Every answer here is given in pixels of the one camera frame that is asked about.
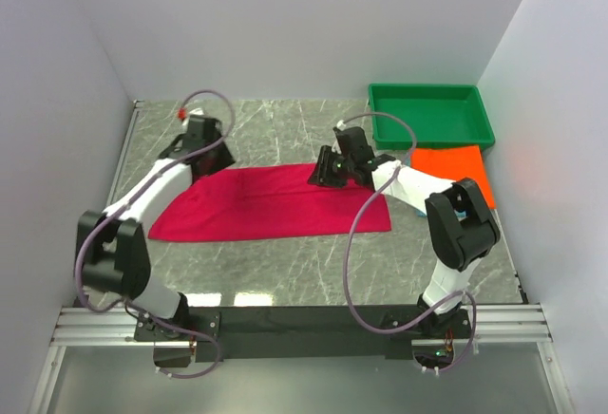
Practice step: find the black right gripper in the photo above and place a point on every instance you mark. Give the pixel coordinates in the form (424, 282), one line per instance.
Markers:
(330, 167)

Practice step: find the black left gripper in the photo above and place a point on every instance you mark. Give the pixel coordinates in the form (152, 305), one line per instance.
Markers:
(217, 157)

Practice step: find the crimson red t shirt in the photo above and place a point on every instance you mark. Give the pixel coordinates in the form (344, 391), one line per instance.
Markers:
(258, 203)

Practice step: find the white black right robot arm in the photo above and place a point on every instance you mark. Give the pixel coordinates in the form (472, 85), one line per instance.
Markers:
(461, 226)

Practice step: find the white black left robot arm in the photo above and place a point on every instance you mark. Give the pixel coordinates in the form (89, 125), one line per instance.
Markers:
(112, 254)

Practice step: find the green plastic bin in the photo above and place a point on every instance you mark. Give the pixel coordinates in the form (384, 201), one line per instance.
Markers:
(441, 116)

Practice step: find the folded orange t shirt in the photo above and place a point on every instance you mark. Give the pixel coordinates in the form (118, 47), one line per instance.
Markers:
(455, 164)

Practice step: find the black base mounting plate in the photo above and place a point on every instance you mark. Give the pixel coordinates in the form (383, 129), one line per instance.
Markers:
(315, 331)

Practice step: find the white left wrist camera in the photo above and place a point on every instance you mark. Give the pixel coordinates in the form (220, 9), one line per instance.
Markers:
(184, 114)

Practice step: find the aluminium front rail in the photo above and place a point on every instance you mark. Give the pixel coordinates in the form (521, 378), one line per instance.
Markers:
(496, 324)

